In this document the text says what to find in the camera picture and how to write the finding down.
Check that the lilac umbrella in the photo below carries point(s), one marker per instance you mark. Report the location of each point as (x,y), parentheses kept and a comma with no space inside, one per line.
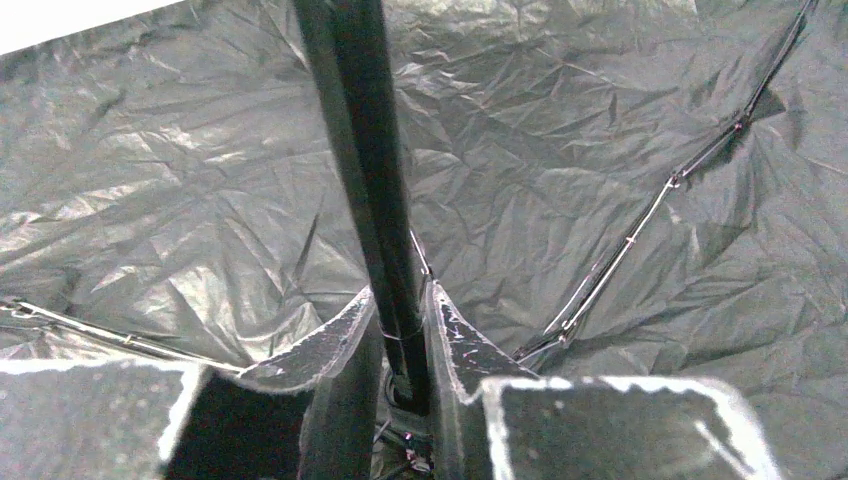
(170,174)

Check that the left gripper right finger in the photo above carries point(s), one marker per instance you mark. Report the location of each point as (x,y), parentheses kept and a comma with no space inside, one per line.
(495,419)

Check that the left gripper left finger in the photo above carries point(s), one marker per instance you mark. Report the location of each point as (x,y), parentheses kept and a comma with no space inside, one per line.
(307,412)

